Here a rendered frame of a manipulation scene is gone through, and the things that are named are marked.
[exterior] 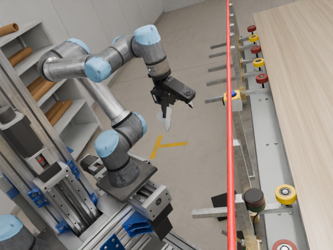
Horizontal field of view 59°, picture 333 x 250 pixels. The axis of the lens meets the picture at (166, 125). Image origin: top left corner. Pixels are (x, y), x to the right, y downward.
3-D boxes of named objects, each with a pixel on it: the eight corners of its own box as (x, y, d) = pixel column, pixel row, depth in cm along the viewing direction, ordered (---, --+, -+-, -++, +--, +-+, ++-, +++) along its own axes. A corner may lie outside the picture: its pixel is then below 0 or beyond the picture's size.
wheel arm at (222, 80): (207, 87, 235) (205, 83, 233) (207, 85, 238) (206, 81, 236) (263, 75, 222) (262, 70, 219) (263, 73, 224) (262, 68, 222)
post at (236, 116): (247, 180, 157) (229, 111, 133) (246, 173, 160) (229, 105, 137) (255, 179, 155) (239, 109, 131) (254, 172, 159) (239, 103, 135)
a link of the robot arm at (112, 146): (99, 166, 134) (85, 144, 126) (118, 147, 141) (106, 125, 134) (116, 172, 126) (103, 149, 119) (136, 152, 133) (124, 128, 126)
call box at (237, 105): (227, 114, 133) (223, 100, 129) (227, 106, 138) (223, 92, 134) (243, 111, 130) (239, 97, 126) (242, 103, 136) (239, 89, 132)
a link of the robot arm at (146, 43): (141, 24, 97) (160, 22, 91) (152, 55, 103) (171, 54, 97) (126, 34, 92) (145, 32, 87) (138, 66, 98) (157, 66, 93)
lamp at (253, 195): (255, 243, 102) (244, 203, 91) (253, 228, 107) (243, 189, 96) (272, 242, 101) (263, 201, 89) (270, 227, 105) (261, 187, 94)
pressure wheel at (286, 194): (291, 220, 120) (288, 202, 114) (273, 210, 126) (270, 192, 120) (302, 207, 123) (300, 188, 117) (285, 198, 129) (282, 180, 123)
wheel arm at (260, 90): (205, 104, 216) (204, 99, 214) (205, 102, 218) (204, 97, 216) (267, 93, 202) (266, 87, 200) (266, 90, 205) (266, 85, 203)
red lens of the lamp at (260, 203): (246, 208, 92) (244, 203, 91) (245, 193, 97) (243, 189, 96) (265, 207, 90) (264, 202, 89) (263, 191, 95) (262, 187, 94)
